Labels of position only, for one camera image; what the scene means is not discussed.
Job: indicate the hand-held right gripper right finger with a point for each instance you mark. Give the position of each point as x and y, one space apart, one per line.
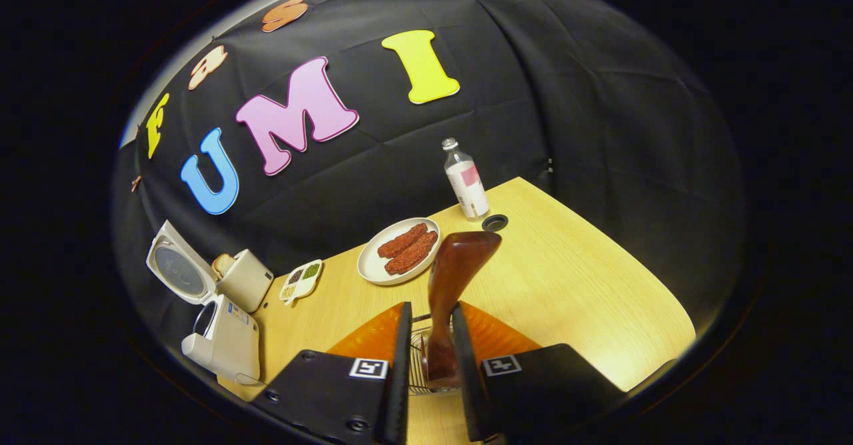
466 378

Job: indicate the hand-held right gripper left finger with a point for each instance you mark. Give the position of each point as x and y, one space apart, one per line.
398 378

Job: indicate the brown wooden spoon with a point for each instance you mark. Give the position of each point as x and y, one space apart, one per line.
450 278

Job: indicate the white rice cooker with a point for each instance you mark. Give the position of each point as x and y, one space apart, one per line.
226 345

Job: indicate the white round plate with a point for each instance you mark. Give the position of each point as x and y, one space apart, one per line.
370 265

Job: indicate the red meat piece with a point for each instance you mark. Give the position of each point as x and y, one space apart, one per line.
402 240
413 253

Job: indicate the white divided grain dish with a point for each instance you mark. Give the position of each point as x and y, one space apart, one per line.
301 282

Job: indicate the black desk grommet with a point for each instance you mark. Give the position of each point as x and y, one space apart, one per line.
494 222

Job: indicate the white toaster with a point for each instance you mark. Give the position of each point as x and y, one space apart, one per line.
250 282

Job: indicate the clear bottle with pink label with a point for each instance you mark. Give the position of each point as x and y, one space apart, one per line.
468 185

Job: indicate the toasted bread slice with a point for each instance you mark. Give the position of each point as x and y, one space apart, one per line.
223 265

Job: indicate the black backdrop cloth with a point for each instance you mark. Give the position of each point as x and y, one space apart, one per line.
600 132

